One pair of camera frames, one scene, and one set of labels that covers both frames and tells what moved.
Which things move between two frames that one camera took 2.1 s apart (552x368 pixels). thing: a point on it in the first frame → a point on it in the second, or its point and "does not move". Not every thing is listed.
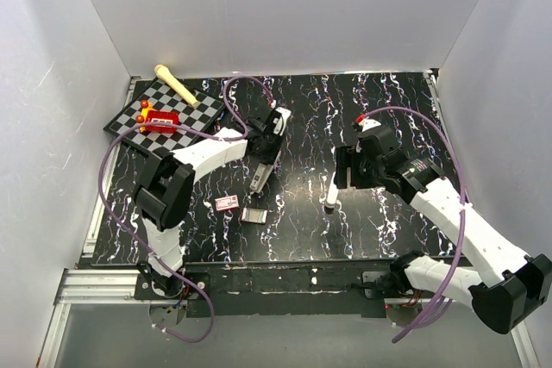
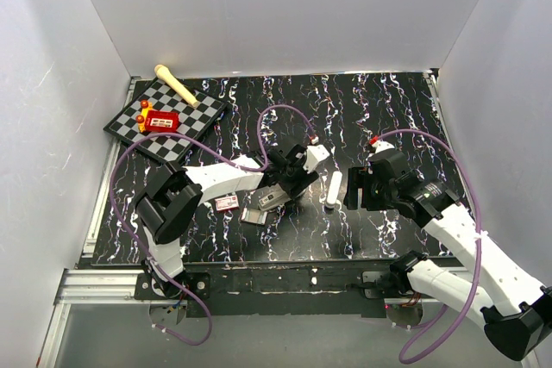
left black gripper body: [272, 143] → [296, 178]
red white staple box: [227, 202] does not move
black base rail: [274, 289] does not move
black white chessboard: [163, 96] does not move
